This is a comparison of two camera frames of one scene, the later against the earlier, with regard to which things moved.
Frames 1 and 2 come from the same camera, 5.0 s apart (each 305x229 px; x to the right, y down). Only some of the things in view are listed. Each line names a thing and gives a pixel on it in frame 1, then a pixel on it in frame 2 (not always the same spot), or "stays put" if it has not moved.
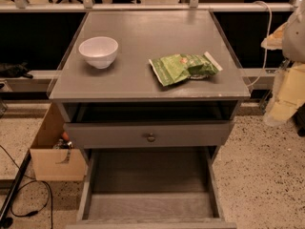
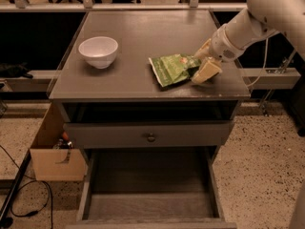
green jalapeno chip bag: (178, 68) stays put
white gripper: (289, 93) to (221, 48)
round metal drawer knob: (151, 137) stays put
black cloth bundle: (8, 70) stays put
